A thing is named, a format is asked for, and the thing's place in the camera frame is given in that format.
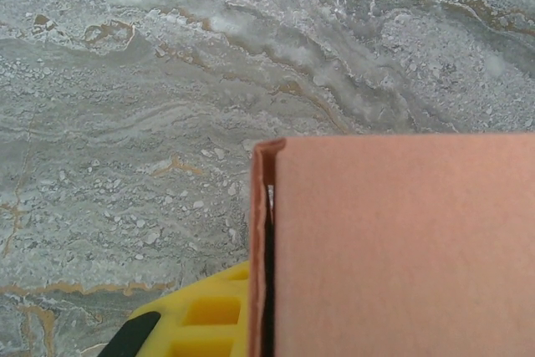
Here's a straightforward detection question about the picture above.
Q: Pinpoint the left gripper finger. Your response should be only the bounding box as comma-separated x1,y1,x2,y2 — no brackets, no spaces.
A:
98,259,252,357

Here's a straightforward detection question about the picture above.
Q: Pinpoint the orange cloth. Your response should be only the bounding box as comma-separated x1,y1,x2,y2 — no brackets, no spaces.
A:
247,133,535,357

